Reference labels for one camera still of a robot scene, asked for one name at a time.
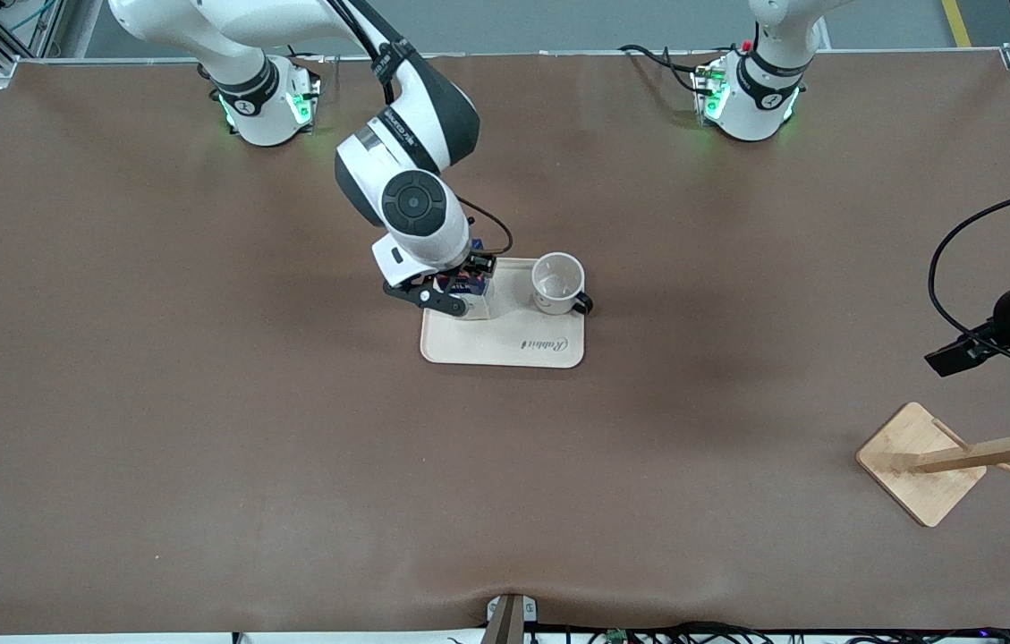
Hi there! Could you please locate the brown table cover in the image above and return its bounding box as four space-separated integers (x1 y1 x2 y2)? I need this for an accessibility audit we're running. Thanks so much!
0 49 1010 638

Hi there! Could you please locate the metal table clamp bracket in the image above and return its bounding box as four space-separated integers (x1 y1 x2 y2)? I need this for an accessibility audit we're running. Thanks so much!
486 593 539 644

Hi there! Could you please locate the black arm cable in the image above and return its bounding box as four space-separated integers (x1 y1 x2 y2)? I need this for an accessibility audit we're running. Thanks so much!
927 181 1010 370
462 195 514 257

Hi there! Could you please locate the blue milk carton green cap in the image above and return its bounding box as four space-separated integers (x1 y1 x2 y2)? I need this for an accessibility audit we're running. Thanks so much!
433 267 493 322

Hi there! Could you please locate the white smiley cup black handle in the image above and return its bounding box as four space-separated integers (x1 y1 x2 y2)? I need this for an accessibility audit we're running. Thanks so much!
530 252 595 317

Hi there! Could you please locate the wooden mug stand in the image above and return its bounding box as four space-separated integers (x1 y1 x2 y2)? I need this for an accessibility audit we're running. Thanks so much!
855 394 1010 528

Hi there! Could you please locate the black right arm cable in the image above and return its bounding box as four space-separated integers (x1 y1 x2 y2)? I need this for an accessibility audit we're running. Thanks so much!
462 195 514 257

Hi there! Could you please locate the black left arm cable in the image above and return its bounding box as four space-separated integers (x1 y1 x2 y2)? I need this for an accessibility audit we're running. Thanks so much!
927 181 1010 370

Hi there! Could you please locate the black left base cable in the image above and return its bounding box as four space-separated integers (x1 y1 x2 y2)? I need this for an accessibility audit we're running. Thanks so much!
618 43 713 96

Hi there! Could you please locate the beige tray with bear print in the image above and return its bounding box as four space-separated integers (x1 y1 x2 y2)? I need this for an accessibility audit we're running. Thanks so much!
420 257 586 369

